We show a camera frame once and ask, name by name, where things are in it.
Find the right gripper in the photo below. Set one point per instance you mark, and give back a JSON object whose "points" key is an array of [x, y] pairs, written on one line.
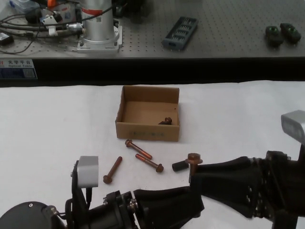
{"points": [[271, 186]]}

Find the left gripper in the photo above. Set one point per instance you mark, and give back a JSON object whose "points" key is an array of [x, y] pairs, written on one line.
{"points": [[120, 210]]}

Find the copper flange bolt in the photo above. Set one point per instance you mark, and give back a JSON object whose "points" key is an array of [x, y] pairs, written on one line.
{"points": [[113, 170], [193, 162], [150, 163], [138, 149]]}

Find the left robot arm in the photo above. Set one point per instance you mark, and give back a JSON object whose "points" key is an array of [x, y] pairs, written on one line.
{"points": [[26, 215]]}

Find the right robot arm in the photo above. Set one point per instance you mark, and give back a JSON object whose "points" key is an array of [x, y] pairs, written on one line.
{"points": [[295, 190]]}

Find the open cardboard box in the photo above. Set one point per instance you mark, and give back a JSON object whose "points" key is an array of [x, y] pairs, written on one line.
{"points": [[147, 132]]}

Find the bolt assembled with sleeve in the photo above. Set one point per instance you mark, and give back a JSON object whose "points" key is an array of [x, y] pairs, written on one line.
{"points": [[166, 121]]}

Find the small black adapter box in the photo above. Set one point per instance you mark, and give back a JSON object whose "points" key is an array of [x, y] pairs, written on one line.
{"points": [[6, 39]]}

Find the black cylindrical sleeve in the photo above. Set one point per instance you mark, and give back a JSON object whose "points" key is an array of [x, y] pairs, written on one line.
{"points": [[180, 166]]}

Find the metal bench with holes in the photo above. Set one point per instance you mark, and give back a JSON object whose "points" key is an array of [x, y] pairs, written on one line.
{"points": [[214, 28]]}

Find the black device with green lens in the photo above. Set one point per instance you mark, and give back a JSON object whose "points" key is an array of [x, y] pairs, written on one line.
{"points": [[290, 32], [274, 35]]}

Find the blue-grey screwdriver bit case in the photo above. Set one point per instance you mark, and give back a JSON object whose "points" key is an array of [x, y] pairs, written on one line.
{"points": [[181, 33]]}

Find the silver-white machine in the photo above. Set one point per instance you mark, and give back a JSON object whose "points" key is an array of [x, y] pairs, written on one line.
{"points": [[98, 23]]}

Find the silver cylindrical connector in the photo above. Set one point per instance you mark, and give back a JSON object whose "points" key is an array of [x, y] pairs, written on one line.
{"points": [[75, 27]]}

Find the blue and grey label plate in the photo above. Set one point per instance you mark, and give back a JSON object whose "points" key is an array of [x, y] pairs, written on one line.
{"points": [[16, 69]]}

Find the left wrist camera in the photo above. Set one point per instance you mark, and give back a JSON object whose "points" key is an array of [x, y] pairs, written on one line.
{"points": [[88, 171]]}

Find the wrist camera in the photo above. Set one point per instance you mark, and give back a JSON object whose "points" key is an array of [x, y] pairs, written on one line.
{"points": [[88, 171], [293, 125]]}

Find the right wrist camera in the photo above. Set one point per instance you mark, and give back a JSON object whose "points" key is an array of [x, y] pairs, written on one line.
{"points": [[293, 125]]}

